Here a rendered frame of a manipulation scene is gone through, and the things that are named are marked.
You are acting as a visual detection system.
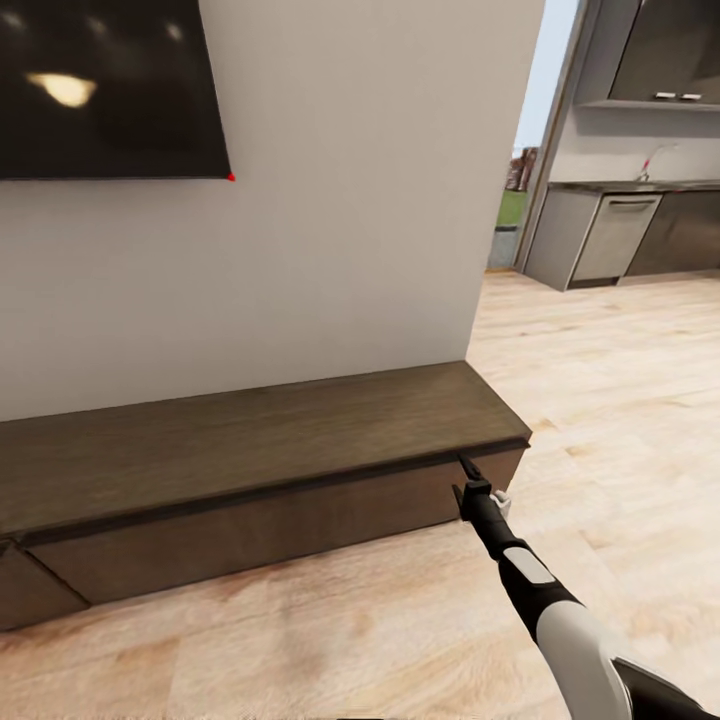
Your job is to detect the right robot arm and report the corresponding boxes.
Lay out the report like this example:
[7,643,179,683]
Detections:
[451,453,720,720]

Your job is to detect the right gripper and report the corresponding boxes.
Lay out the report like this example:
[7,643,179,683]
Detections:
[451,453,504,536]

